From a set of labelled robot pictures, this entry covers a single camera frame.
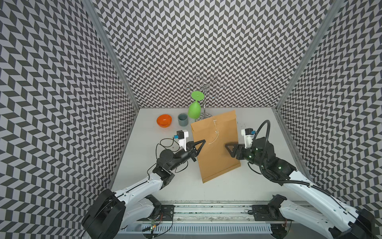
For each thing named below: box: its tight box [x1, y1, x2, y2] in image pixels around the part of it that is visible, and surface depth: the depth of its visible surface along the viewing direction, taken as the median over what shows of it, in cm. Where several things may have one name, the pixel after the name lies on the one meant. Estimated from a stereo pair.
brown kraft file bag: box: [191, 110, 241, 184], surface depth 71 cm
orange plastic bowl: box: [156, 114, 173, 128], surface depth 108 cm
